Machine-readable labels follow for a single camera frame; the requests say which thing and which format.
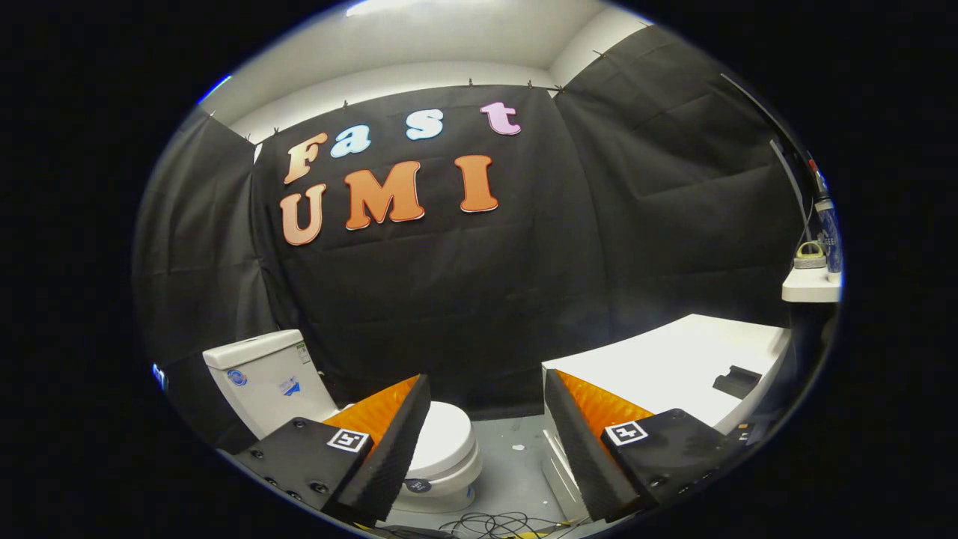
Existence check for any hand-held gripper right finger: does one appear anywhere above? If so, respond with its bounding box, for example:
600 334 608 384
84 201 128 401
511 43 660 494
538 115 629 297
544 368 749 523

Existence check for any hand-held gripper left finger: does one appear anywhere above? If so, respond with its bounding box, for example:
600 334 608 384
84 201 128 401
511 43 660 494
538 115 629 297
232 374 433 529

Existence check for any white cabinet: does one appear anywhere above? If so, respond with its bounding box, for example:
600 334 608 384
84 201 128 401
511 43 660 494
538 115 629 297
540 314 792 525

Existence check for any small black flat object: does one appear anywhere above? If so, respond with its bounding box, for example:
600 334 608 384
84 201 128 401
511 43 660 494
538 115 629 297
713 365 763 399

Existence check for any black backdrop cloth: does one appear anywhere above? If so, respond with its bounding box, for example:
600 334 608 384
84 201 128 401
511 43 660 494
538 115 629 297
133 26 820 450

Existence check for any blue spray bottle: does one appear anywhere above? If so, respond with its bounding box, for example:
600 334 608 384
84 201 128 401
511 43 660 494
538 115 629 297
807 152 844 281

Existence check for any black curved rod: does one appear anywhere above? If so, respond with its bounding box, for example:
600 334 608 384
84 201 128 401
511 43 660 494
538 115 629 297
769 140 813 246

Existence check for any tangled black cable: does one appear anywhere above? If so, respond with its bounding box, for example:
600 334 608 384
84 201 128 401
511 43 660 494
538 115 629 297
438 511 592 539

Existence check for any white wall shelf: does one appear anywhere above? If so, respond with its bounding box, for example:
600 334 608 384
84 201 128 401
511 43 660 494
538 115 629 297
782 266 843 303

